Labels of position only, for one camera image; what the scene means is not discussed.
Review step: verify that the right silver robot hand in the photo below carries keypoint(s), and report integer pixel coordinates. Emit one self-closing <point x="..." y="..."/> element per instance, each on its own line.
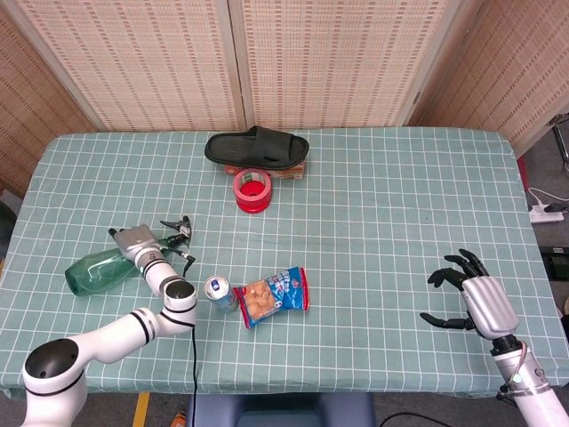
<point x="486" y="307"/>

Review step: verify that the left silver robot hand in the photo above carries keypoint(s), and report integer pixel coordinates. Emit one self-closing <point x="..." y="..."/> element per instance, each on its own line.
<point x="132" y="242"/>

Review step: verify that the green spray bottle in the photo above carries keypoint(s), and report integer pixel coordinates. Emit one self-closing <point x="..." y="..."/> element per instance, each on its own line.
<point x="100" y="273"/>

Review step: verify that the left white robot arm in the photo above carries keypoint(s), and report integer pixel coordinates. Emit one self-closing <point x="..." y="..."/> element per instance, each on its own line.
<point x="111" y="329"/>

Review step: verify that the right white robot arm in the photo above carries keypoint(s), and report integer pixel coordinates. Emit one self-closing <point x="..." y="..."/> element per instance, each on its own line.
<point x="529" y="387"/>

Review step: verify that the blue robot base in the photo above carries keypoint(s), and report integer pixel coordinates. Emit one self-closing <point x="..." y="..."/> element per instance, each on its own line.
<point x="280" y="411"/>

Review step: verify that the black electronic device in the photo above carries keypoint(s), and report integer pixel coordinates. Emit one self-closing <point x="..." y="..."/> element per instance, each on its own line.
<point x="558" y="264"/>

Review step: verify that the blue drink can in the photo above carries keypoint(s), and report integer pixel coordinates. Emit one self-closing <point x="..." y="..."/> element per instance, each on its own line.
<point x="220" y="293"/>

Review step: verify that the white power strip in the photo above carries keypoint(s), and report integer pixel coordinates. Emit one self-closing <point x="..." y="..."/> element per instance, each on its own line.
<point x="544" y="215"/>

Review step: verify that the red plastic cup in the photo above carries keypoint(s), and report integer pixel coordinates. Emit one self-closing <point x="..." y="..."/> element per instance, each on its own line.
<point x="253" y="205"/>

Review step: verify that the red tape roll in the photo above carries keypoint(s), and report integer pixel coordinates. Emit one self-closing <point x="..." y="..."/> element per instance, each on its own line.
<point x="252" y="187"/>

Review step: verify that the green checkered tablecloth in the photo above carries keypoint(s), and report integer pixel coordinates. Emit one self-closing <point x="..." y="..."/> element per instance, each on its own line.
<point x="355" y="249"/>

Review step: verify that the blue snack bag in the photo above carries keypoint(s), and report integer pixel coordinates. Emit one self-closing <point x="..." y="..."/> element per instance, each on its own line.
<point x="272" y="295"/>

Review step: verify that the black slide sandal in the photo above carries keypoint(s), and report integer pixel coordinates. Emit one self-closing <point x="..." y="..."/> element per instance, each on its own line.
<point x="257" y="147"/>

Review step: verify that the orange cardboard box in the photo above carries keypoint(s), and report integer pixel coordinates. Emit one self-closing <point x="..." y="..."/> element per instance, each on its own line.
<point x="289" y="172"/>

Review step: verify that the metal chair leg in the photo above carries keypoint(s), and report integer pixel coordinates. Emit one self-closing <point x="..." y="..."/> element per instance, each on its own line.
<point x="561" y="133"/>

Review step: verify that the bamboo folding screen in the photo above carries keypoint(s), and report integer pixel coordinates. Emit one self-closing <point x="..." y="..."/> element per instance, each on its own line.
<point x="284" y="62"/>

